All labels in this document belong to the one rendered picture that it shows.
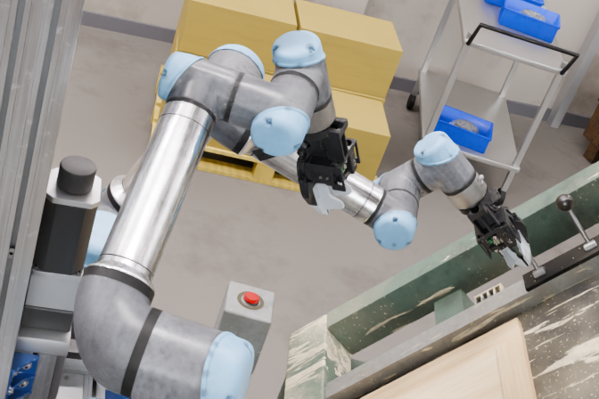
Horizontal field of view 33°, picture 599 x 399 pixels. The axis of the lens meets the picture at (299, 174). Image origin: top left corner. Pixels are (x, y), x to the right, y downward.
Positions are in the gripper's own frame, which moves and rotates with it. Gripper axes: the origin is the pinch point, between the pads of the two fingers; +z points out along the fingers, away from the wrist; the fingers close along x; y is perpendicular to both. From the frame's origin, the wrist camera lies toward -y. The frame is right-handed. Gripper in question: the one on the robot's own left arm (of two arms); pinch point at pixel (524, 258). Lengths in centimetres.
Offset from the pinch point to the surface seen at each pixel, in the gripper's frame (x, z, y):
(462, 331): -20.9, 9.2, -0.4
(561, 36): -4, 143, -385
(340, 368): -57, 13, -15
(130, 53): -183, -13, -316
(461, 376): -23.0, 10.5, 11.2
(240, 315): -68, -12, -18
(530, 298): -4.3, 9.9, -0.4
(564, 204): 12.1, -2.8, -6.3
